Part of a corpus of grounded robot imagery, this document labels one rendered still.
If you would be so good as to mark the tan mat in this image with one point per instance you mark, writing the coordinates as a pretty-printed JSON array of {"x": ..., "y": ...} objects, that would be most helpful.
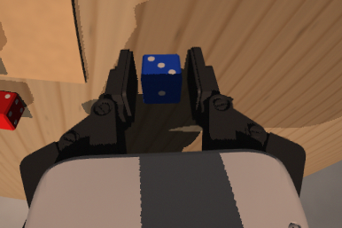
[{"x": 39, "y": 39}]

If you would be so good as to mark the red die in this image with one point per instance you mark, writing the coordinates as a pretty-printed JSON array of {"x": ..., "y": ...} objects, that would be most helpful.
[{"x": 11, "y": 109}]

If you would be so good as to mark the blue die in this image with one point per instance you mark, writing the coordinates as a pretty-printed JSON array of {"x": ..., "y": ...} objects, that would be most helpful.
[{"x": 161, "y": 78}]

